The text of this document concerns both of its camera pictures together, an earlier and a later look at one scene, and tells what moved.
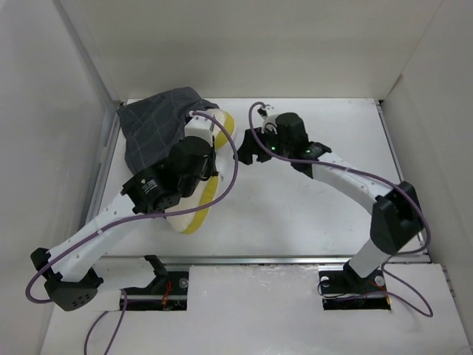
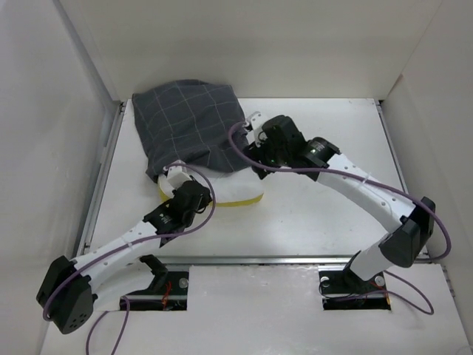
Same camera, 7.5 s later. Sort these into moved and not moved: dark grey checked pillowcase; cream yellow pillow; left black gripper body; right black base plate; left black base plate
Moved: dark grey checked pillowcase; left black gripper body; cream yellow pillow
Not moved: right black base plate; left black base plate
